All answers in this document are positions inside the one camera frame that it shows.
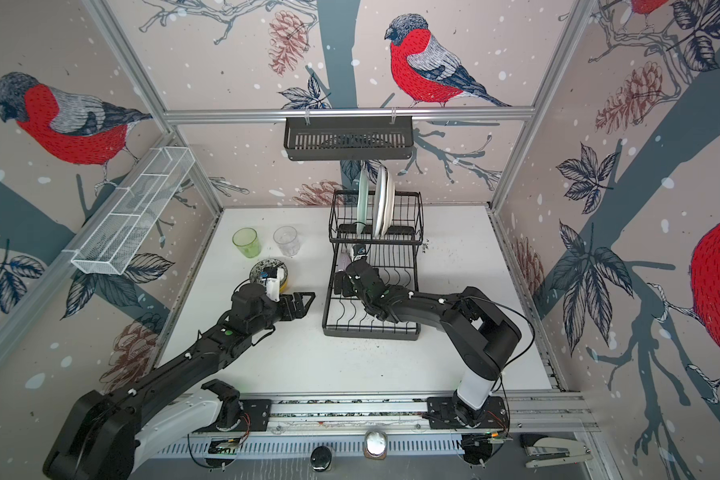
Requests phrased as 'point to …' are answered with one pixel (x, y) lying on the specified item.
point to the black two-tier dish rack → (396, 257)
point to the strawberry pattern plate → (380, 201)
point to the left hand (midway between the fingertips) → (303, 296)
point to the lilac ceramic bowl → (354, 257)
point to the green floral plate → (363, 203)
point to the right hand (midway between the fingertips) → (345, 276)
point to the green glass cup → (246, 239)
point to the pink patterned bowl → (258, 267)
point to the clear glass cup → (288, 240)
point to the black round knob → (321, 458)
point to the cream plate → (389, 209)
